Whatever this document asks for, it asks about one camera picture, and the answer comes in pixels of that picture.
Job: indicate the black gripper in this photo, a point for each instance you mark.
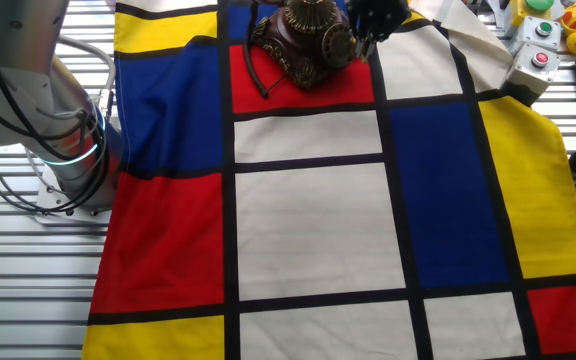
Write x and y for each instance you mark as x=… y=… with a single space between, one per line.
x=380 y=15

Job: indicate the antique brown brass rotary phone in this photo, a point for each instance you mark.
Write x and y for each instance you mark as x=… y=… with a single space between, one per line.
x=298 y=45

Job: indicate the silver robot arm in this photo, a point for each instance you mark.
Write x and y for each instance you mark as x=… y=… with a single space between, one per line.
x=8 y=75

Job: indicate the yellow box green button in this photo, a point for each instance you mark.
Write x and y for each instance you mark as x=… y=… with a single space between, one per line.
x=530 y=10

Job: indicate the grey box red button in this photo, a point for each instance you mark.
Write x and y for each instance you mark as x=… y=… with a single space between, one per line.
x=533 y=70

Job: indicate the grey box green button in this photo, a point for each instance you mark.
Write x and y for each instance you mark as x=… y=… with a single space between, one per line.
x=543 y=31

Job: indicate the Mondrian pattern tablecloth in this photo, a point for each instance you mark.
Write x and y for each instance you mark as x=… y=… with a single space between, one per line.
x=318 y=225

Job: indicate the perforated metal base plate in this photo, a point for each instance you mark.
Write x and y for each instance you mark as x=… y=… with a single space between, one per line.
x=53 y=210

